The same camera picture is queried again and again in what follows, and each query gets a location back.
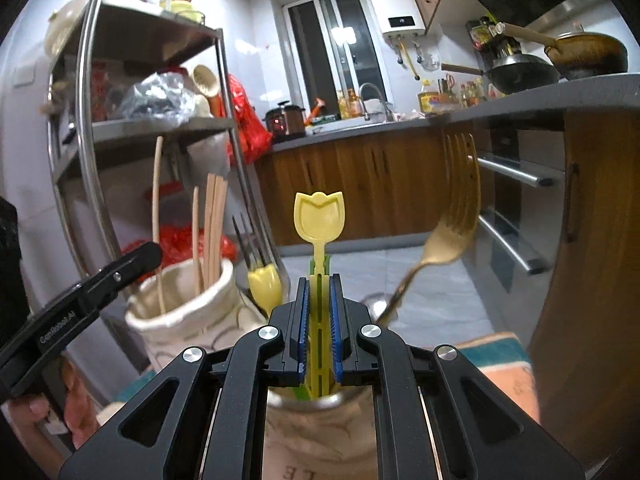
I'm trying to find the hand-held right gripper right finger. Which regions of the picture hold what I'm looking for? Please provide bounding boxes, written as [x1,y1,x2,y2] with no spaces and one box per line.
[330,274,586,480]

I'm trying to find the person's left hand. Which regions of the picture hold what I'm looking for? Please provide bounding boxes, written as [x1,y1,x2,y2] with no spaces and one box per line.
[2,360,103,453]

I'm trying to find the dark pressure cooker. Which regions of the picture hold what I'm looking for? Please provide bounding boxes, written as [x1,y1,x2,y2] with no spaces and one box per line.
[263,101,307,138]

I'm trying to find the kitchen window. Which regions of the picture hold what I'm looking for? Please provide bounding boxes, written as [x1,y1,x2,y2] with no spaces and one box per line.
[282,0,393,111]

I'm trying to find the row of condiment bottles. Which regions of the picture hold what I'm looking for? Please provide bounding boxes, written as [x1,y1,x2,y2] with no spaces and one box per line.
[439,74,493,108]

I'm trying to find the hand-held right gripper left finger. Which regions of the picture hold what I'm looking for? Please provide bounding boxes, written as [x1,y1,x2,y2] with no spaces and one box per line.
[57,276,308,480]

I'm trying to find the black wok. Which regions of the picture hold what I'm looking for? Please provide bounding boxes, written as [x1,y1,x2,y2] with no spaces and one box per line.
[440,52,561,96]

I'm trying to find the steel sink faucet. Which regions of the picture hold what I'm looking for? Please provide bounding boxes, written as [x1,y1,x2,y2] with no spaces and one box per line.
[359,82,396,123]

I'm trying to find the wooden chopstick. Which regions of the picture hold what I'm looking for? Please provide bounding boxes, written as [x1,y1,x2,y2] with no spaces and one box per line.
[210,174,222,286]

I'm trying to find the orange juice bottles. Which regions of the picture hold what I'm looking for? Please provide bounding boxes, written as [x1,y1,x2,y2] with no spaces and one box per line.
[337,89,363,120]

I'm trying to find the wooden base cabinets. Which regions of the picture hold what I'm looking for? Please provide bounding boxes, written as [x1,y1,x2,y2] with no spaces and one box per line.
[255,107,640,461]

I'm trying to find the gold metal fork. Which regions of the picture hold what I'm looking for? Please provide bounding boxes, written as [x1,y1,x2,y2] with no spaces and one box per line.
[375,132,482,326]

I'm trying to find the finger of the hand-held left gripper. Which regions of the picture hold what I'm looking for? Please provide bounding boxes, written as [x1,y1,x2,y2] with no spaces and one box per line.
[77,241,164,313]

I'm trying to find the cream ceramic utensil holder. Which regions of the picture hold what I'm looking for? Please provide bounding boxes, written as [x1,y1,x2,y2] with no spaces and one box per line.
[124,257,386,480]

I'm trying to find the large red plastic bag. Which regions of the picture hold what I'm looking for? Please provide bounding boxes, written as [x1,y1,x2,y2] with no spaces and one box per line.
[122,224,237,267]

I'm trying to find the hanging red plastic bag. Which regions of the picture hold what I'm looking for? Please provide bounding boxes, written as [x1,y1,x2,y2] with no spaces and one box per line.
[226,74,274,164]

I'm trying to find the wooden ladle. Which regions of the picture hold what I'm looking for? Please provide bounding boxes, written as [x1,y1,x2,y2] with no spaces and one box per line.
[192,64,221,98]

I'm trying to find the clear crumpled plastic bag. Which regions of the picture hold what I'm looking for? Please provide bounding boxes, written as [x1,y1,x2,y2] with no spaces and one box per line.
[117,71,201,122]

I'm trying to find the small red plastic bag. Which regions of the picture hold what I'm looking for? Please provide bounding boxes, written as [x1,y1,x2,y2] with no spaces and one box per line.
[144,181,187,202]

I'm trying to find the grey kitchen countertop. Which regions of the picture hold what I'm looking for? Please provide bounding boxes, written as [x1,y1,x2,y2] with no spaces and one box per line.
[270,72,640,153]

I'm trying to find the brown frying pan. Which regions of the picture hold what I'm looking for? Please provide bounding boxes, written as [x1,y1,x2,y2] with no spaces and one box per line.
[497,22,628,81]

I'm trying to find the yellow-handled dark fork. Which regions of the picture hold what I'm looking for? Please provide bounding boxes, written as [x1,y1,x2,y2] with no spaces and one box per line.
[231,212,283,311]

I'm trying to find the colourful snack packets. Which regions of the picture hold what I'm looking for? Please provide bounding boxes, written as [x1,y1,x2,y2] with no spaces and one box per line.
[466,17,507,54]

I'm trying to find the yellow oil bottle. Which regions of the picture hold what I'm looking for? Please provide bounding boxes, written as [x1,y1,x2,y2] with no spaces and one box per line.
[417,78,443,113]

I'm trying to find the yellow green plastic spoon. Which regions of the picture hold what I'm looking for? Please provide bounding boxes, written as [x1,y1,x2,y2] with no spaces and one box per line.
[293,190,347,401]

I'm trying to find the built-in steel oven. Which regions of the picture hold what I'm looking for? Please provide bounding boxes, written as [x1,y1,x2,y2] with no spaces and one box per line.
[477,120,568,291]

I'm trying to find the steel shelf rack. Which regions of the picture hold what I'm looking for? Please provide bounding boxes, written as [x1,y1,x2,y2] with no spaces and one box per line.
[42,0,291,306]

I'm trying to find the white water heater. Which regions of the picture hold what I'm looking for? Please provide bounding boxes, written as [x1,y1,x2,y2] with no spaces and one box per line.
[364,0,427,37]

